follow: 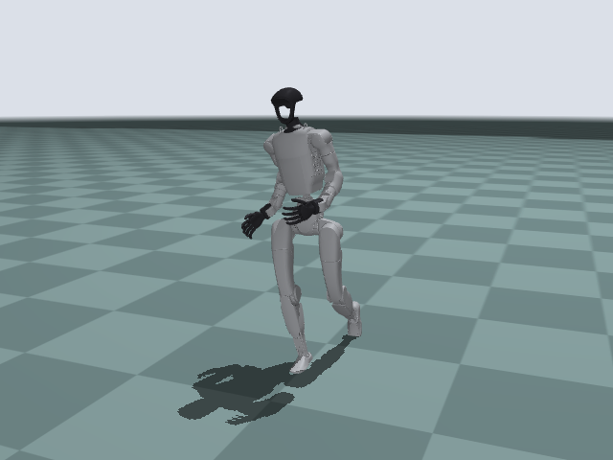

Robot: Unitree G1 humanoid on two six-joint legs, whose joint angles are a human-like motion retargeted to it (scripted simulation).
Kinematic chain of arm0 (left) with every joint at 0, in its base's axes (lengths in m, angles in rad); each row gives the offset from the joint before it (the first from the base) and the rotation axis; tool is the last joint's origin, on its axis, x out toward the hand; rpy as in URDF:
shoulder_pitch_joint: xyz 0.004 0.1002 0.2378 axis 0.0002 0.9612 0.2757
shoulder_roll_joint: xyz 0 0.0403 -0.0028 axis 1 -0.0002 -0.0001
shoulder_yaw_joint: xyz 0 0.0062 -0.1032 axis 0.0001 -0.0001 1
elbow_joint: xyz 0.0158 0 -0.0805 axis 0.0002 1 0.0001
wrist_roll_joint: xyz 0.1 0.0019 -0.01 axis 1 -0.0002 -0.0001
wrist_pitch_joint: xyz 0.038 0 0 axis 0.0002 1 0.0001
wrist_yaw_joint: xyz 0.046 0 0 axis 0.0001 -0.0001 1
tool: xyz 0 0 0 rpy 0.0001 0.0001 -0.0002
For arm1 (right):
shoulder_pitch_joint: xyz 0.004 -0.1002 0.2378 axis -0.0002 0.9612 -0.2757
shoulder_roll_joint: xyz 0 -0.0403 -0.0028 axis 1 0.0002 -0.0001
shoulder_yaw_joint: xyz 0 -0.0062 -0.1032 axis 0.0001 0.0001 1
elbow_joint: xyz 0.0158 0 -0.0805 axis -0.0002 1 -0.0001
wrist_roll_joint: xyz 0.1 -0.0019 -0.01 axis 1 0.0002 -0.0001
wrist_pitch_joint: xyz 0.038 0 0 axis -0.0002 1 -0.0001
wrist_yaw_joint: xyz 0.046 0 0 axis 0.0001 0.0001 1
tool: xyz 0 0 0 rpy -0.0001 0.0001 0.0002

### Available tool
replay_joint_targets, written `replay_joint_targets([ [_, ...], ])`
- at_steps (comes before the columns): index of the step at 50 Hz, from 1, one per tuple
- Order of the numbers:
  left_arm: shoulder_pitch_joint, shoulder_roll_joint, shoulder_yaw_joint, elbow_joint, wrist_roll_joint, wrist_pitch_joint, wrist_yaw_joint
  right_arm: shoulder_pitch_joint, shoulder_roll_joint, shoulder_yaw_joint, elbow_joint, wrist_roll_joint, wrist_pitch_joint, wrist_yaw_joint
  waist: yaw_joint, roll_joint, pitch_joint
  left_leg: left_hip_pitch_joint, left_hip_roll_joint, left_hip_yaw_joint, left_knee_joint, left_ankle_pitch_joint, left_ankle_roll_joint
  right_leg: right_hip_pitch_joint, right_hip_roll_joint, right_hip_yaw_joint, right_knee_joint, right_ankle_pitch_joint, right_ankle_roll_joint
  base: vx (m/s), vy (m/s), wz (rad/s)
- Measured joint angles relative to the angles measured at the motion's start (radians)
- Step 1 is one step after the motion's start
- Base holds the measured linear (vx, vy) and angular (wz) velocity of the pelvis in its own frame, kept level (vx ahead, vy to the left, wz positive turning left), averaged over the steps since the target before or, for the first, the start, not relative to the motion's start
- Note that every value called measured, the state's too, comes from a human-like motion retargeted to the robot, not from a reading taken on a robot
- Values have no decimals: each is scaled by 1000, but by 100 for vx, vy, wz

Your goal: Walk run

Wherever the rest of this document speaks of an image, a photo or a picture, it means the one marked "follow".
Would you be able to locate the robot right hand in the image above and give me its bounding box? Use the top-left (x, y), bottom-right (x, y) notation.
top-left (241, 203), bottom-right (271, 240)

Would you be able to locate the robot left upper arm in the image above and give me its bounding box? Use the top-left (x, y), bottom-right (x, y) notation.
top-left (307, 129), bottom-right (341, 183)

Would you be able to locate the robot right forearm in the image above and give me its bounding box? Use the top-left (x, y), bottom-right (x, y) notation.
top-left (264, 178), bottom-right (287, 217)

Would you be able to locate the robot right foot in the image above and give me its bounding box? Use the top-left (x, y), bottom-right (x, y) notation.
top-left (289, 352), bottom-right (313, 374)

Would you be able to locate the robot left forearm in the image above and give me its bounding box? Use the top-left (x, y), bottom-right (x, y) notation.
top-left (318, 171), bottom-right (343, 213)

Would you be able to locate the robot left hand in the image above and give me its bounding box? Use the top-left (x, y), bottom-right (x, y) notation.
top-left (282, 198), bottom-right (323, 225)

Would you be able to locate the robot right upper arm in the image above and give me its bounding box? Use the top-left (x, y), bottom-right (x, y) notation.
top-left (263, 133), bottom-right (283, 183)

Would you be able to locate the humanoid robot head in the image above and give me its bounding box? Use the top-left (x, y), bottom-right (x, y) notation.
top-left (271, 87), bottom-right (304, 133)

